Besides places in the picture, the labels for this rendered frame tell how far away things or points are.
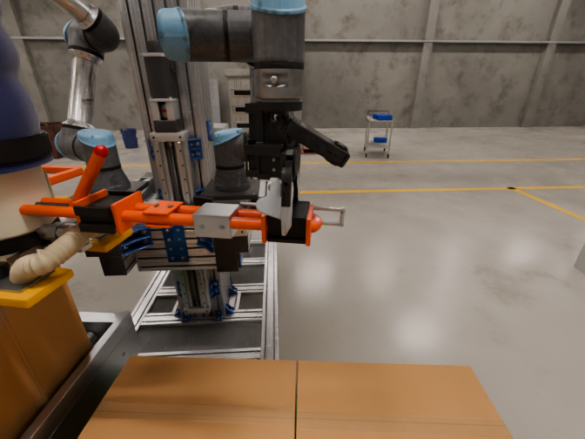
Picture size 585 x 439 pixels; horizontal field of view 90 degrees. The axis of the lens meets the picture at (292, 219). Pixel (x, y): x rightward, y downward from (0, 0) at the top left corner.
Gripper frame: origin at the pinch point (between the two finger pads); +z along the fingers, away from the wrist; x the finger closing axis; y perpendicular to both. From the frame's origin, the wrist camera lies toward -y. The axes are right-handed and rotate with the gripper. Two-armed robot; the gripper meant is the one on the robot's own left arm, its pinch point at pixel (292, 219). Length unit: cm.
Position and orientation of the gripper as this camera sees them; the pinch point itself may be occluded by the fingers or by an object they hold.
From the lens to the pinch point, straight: 53.4
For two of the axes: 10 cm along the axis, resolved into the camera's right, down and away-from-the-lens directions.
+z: 0.0, 9.1, 4.1
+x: -1.5, 4.1, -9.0
